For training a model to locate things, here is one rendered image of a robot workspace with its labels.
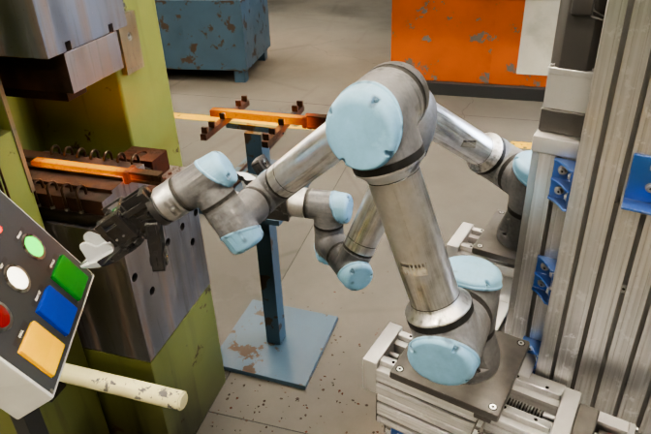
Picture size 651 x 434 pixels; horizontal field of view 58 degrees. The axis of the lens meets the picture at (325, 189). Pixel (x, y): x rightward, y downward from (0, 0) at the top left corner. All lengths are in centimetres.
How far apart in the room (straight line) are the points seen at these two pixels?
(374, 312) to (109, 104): 140
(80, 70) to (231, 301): 151
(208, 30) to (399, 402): 437
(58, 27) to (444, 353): 105
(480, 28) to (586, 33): 374
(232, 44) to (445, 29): 180
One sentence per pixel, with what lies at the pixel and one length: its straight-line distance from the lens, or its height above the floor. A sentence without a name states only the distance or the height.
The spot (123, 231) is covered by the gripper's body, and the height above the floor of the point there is 113.
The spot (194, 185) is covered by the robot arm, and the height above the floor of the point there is 121.
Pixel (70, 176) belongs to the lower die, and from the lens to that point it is 176.
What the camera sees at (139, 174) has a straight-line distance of 164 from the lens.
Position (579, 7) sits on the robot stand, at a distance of 113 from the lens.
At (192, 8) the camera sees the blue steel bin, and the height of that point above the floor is 66.
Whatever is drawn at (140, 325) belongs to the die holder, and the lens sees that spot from 176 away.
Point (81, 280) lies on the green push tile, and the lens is 132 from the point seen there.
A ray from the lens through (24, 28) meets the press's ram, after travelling 145.
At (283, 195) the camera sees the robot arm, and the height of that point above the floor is 114.
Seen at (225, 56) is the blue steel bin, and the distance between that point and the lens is 537.
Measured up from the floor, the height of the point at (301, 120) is 100.
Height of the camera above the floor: 172
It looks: 29 degrees down
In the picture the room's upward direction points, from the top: 2 degrees counter-clockwise
